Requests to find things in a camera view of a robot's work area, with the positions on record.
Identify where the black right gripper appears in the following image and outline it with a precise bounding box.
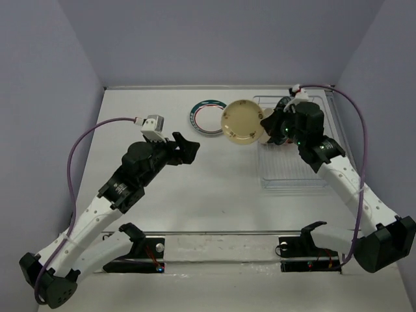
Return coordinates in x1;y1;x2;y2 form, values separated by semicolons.
261;103;305;146

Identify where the green red rimmed white plate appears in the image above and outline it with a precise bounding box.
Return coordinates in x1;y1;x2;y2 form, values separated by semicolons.
188;99;226;137

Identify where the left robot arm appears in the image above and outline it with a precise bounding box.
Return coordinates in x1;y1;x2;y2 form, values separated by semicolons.
19;132;200;309

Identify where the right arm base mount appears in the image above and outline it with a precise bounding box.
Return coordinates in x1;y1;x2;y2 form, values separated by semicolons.
274;221;342;274

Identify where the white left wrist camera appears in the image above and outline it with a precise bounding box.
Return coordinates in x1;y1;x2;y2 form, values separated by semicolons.
141;114;166;142

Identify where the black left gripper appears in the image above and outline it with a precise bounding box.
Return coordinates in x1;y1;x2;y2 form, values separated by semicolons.
140;133;200;187

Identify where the white wire dish rack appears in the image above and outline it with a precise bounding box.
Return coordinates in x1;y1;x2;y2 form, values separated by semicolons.
253;95;343;190

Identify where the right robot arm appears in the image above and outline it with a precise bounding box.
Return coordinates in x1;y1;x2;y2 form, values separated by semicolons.
261;101;415;273

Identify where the dark blue rimmed white plate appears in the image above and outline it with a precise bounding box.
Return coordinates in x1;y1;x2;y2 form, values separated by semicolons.
274;96;292;111

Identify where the cream plate with small prints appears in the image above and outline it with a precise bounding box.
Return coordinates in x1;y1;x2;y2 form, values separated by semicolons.
220;99;265;145

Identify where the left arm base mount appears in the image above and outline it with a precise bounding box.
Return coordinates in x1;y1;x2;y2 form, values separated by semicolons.
103;223;165;274

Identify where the cream plate with black patch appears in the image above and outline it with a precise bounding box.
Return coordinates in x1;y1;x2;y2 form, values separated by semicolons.
259;108;274;145

